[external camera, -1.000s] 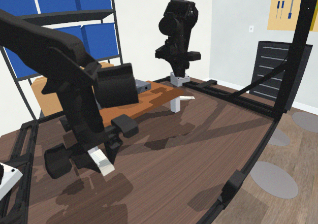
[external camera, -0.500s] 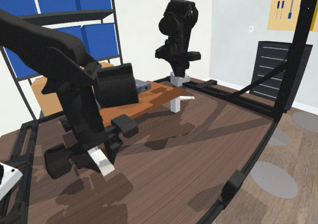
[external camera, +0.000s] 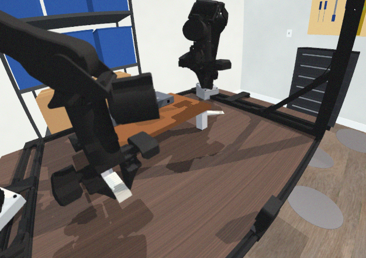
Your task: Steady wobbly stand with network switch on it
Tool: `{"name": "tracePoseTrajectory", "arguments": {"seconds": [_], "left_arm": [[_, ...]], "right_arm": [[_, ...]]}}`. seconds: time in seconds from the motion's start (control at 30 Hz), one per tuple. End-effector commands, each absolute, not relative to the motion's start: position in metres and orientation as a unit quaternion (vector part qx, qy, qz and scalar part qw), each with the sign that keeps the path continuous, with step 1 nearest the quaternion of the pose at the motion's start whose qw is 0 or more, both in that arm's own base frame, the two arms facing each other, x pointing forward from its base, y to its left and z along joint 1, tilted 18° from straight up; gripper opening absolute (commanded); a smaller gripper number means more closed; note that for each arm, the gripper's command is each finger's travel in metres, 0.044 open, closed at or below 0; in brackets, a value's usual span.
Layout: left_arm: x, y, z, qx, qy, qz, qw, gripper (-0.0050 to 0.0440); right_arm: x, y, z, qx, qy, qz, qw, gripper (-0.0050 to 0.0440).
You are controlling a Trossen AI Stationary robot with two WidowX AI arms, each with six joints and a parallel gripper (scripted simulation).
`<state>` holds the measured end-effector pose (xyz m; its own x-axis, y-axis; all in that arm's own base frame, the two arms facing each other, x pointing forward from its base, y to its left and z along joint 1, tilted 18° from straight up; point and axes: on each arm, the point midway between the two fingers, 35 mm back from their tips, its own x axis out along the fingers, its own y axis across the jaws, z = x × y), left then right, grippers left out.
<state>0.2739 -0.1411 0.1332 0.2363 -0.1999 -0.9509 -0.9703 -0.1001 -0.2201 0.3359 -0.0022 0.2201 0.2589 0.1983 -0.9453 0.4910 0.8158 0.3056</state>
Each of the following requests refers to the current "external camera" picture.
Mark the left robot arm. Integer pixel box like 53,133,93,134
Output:
0,10,160,152

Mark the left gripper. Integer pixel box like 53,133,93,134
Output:
51,123,160,207

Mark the brown wooden stand with white legs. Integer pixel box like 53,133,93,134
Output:
114,93,211,146

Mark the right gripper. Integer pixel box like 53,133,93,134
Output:
190,41,232,89

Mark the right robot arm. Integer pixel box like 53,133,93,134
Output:
179,0,229,90

